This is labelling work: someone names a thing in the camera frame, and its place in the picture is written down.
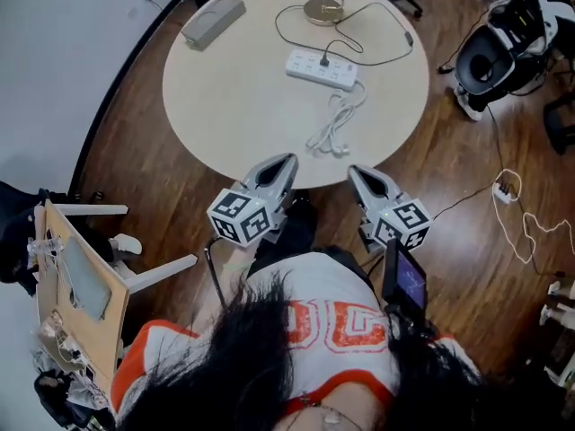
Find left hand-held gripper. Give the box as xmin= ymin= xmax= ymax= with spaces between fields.
xmin=207 ymin=153 xmax=300 ymax=247

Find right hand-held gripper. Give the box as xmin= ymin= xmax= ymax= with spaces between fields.
xmin=348 ymin=164 xmax=432 ymax=254

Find person's left forearm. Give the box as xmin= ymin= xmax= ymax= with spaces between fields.
xmin=217 ymin=244 xmax=261 ymax=313

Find person's black trousers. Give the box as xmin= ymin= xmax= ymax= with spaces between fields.
xmin=246 ymin=189 xmax=374 ymax=282

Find black phone with screen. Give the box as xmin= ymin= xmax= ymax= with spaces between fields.
xmin=381 ymin=238 xmax=428 ymax=319

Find person's white orange shirt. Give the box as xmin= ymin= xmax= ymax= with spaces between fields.
xmin=110 ymin=251 xmax=482 ymax=421

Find small white floor power strip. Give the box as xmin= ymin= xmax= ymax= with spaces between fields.
xmin=491 ymin=180 xmax=516 ymax=205

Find black white office chair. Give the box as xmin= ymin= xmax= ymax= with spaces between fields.
xmin=453 ymin=21 xmax=518 ymax=123

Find grey cardboard box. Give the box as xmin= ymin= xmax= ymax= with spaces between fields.
xmin=181 ymin=0 xmax=247 ymax=52

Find black mesh chair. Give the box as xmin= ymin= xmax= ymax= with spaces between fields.
xmin=542 ymin=92 xmax=575 ymax=156

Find small wooden table white legs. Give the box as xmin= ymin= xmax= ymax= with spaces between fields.
xmin=34 ymin=198 xmax=199 ymax=397

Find grey laptop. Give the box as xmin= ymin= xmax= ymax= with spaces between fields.
xmin=60 ymin=235 xmax=112 ymax=321

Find clear plastic bag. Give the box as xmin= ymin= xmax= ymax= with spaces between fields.
xmin=26 ymin=235 xmax=63 ymax=259

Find black bag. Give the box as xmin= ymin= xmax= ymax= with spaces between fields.
xmin=33 ymin=370 xmax=113 ymax=431

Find white power strip cable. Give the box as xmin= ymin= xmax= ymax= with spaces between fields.
xmin=306 ymin=78 xmax=367 ymax=157

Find black floor cable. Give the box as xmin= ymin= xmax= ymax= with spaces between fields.
xmin=430 ymin=184 xmax=496 ymax=221
xmin=486 ymin=104 xmax=508 ymax=186

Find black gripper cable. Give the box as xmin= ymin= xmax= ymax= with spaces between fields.
xmin=203 ymin=238 xmax=230 ymax=309

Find cream floor cable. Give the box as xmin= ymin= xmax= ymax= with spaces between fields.
xmin=491 ymin=168 xmax=574 ymax=265

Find person's thin necklace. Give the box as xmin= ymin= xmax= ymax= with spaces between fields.
xmin=282 ymin=395 xmax=363 ymax=431

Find white furniture frame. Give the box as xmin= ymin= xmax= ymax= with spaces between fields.
xmin=544 ymin=351 xmax=575 ymax=391

